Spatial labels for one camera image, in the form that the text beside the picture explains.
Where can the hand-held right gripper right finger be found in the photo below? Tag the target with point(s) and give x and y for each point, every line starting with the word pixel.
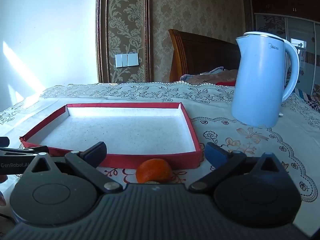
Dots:
pixel 215 155

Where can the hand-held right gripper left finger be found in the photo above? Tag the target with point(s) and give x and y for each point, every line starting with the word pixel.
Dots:
pixel 98 151

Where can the brown wardrobe with glass doors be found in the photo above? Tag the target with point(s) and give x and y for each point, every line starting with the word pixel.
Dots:
pixel 275 5

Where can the red cloth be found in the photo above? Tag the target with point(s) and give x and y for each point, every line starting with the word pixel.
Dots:
pixel 226 83

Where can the brown wall trim frame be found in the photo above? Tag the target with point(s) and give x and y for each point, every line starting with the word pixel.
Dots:
pixel 102 42

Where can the white wall switch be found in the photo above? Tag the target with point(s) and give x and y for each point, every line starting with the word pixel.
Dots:
pixel 126 60

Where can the pink blanket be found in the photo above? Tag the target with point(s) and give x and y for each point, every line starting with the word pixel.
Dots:
pixel 207 76

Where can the striped patterned fabric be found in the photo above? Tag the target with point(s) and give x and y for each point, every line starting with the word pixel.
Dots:
pixel 308 98

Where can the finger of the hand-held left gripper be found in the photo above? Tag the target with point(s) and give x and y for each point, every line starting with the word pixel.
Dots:
pixel 22 150
pixel 3 141

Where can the light blue electric kettle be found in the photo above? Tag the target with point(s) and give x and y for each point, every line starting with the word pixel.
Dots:
pixel 260 80

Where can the person's left hand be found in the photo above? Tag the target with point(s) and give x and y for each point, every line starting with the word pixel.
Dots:
pixel 2 200

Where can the brown wooden headboard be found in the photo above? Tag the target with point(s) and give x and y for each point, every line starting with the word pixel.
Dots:
pixel 200 55

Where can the red shallow cardboard tray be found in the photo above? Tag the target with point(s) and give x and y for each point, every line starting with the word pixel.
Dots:
pixel 125 130

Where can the orange tangerine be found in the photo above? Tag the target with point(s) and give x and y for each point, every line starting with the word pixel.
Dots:
pixel 153 171

